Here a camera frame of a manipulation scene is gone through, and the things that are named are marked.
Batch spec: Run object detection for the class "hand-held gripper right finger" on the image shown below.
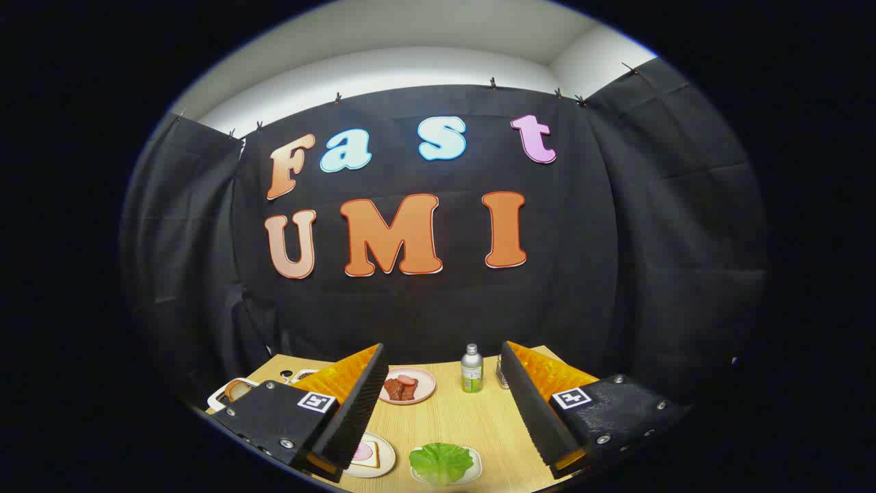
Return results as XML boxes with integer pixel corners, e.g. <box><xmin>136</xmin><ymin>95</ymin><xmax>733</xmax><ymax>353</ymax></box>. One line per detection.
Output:
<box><xmin>500</xmin><ymin>340</ymin><xmax>693</xmax><ymax>480</ymax></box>

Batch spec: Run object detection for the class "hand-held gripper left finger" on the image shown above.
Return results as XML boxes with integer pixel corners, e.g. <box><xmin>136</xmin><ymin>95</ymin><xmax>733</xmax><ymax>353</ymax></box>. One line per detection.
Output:
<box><xmin>209</xmin><ymin>344</ymin><xmax>389</xmax><ymax>483</ymax></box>

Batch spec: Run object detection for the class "green lettuce leaf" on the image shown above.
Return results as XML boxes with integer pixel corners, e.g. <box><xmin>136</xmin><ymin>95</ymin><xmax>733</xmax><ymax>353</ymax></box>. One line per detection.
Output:
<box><xmin>409</xmin><ymin>443</ymin><xmax>474</xmax><ymax>485</ymax></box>

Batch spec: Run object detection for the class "white round plate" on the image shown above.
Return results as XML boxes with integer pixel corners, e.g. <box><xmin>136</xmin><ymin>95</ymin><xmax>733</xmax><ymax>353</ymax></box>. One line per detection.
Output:
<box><xmin>342</xmin><ymin>431</ymin><xmax>397</xmax><ymax>479</ymax></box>

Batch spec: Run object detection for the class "white bread slice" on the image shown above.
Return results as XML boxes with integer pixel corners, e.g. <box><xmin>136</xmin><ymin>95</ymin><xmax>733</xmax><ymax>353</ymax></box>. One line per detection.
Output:
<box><xmin>349</xmin><ymin>440</ymin><xmax>381</xmax><ymax>470</ymax></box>

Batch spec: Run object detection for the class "pink round plate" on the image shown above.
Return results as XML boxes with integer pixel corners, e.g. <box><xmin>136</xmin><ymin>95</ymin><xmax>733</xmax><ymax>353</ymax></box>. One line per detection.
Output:
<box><xmin>378</xmin><ymin>367</ymin><xmax>437</xmax><ymax>406</ymax></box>

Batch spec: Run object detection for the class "silver bottle with green label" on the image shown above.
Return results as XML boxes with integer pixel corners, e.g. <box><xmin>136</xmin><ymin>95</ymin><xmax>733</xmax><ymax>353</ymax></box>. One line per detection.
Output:
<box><xmin>461</xmin><ymin>344</ymin><xmax>484</xmax><ymax>394</ymax></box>

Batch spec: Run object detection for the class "white squarish plate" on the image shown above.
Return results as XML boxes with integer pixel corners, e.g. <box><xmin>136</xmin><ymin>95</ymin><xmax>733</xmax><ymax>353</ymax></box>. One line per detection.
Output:
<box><xmin>409</xmin><ymin>446</ymin><xmax>483</xmax><ymax>485</ymax></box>

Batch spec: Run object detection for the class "white toaster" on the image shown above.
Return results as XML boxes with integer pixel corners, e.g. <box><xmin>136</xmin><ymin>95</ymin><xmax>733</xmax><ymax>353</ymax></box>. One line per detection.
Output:
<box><xmin>207</xmin><ymin>377</ymin><xmax>262</xmax><ymax>413</ymax></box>

